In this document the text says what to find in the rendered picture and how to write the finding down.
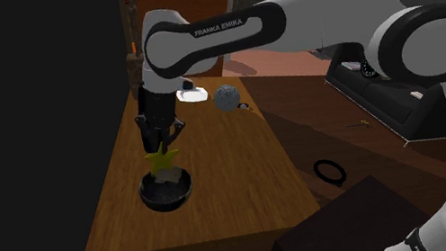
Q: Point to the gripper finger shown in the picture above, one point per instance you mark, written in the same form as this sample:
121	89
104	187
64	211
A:
173	132
148	136

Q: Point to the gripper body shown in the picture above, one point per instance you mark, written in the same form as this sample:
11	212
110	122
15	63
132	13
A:
156	106

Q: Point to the yellow star trophy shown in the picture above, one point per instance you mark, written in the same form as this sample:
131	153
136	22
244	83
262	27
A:
162	162

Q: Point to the white plate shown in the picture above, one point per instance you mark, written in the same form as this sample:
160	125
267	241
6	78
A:
192	94

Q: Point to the wooden table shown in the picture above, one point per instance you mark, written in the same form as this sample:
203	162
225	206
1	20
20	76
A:
226	165

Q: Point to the grey ball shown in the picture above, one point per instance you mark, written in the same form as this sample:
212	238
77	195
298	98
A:
227	97

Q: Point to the black bowl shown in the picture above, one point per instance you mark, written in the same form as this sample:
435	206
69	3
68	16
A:
164	198

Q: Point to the small black white object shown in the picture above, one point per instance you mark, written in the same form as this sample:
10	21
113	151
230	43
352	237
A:
244	106

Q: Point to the wooden shelf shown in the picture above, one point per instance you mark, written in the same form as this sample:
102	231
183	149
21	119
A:
129	13

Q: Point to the small yellow tool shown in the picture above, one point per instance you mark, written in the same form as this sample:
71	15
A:
358	124

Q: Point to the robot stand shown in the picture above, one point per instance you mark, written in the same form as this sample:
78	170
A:
342	245

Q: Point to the black sofa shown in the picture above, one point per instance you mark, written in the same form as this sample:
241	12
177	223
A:
390	101

